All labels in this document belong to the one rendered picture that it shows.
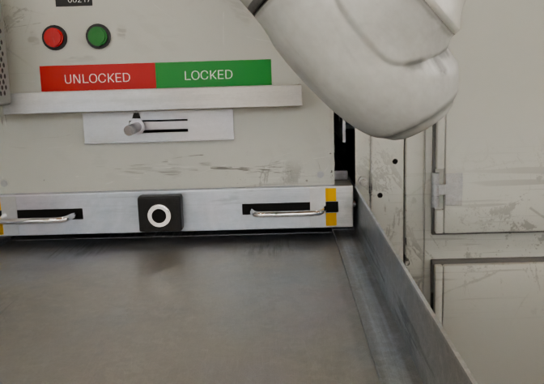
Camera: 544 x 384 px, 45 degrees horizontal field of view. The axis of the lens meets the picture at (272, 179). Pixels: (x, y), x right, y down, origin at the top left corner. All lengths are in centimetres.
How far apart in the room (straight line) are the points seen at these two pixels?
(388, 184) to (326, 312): 35
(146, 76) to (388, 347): 52
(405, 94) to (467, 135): 46
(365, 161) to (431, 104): 45
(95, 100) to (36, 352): 38
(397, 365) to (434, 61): 25
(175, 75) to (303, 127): 19
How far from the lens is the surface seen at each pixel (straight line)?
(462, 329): 104
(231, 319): 67
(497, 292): 104
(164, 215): 91
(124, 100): 89
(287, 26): 51
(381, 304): 69
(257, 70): 91
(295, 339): 61
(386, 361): 57
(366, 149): 97
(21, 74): 98
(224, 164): 92
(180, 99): 88
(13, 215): 99
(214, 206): 92
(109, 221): 95
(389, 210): 98
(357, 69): 50
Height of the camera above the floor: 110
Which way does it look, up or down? 10 degrees down
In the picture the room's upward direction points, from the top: 2 degrees counter-clockwise
